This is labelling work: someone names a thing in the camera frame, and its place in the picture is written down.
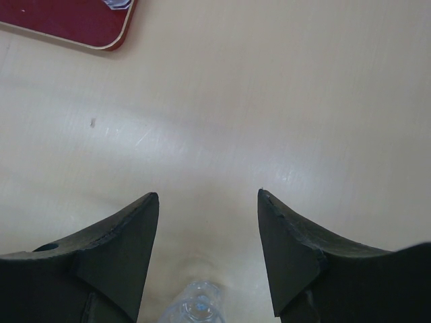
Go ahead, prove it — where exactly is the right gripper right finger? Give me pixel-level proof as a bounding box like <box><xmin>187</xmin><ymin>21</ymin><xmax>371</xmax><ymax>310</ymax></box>
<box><xmin>257</xmin><ymin>189</ymin><xmax>430</xmax><ymax>322</ymax></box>

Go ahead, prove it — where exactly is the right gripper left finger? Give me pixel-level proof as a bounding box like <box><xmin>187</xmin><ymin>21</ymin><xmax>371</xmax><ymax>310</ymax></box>
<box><xmin>1</xmin><ymin>192</ymin><xmax>159</xmax><ymax>322</ymax></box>

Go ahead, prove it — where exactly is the clear glass cluster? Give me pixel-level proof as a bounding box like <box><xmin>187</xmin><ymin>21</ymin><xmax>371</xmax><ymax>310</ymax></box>
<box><xmin>158</xmin><ymin>281</ymin><xmax>226</xmax><ymax>323</ymax></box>

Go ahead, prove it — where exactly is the red lacquer tray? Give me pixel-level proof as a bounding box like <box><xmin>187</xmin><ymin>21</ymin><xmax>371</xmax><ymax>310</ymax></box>
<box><xmin>1</xmin><ymin>0</ymin><xmax>137</xmax><ymax>51</ymax></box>

